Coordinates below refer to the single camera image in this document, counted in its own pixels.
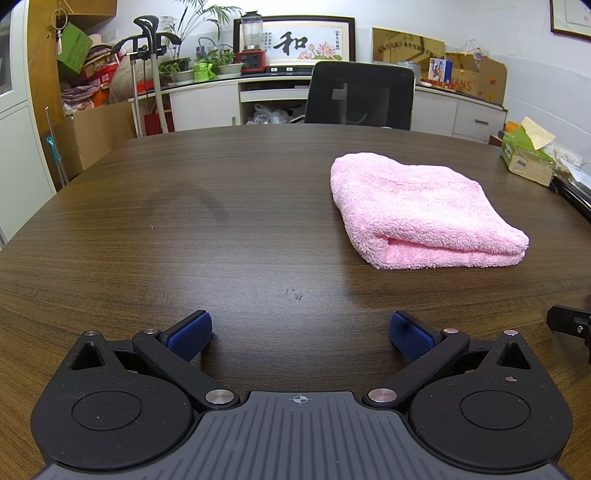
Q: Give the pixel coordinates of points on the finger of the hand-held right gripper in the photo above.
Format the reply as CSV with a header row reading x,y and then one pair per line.
x,y
565,318

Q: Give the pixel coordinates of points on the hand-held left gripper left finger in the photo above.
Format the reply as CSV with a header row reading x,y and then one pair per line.
x,y
189,339

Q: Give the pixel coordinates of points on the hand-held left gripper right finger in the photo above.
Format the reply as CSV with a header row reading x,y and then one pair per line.
x,y
413,339

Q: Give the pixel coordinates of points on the pink towel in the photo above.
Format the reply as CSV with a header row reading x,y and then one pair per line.
x,y
415,207

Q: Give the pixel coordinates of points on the black laptop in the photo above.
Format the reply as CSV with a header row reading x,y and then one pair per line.
x,y
572,191

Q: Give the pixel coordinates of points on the green tissue box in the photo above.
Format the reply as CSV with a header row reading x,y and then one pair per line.
x,y
524,159

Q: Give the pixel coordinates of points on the red floor box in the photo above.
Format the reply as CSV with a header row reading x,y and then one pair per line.
x,y
159,123

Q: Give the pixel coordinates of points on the large cardboard floor box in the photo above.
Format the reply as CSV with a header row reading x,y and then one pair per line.
x,y
97,136

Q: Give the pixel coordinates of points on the broom with teal clip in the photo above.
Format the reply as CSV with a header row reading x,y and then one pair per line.
x,y
54,150

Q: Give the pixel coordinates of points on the low white cabinet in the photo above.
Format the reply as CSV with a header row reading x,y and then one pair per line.
x,y
207,106

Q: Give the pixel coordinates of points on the clear plastic bag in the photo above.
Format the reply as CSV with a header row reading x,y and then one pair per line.
x,y
272,115

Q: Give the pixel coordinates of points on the black office chair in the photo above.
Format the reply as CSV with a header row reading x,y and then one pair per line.
x,y
369,99

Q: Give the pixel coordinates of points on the brown cardboard box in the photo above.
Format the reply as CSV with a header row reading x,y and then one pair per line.
x,y
489,78

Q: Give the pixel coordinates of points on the bright green bag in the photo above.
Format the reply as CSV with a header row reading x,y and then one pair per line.
x,y
204,72

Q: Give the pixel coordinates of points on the small colourful printed box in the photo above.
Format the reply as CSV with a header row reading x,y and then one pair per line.
x,y
439,70

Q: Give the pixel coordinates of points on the small potted green plant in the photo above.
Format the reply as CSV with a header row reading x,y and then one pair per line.
x,y
226,60

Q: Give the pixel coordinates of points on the pile of fabric items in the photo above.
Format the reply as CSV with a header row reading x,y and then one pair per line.
x,y
99,69

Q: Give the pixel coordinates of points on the gold plaque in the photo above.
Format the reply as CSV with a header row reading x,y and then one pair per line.
x,y
406,46

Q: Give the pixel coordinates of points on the dark framed certificate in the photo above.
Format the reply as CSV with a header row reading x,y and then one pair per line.
x,y
572,16

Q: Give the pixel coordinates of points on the tall potted palm plant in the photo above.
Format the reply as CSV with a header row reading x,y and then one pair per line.
x,y
191,32

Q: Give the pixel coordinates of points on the blender with red base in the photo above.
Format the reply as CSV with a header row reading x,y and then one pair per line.
x,y
251,34

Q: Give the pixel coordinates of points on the framed calligraphy picture with flowers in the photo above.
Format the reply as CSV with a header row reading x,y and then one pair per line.
x,y
314,44

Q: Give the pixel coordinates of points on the green cardboard box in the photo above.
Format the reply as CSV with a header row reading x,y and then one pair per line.
x,y
74,48

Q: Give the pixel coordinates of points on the hanging dreamcatcher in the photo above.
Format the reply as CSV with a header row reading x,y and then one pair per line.
x,y
61,32

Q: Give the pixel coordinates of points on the wooden shelf unit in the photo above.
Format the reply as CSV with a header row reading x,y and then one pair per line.
x,y
41,27

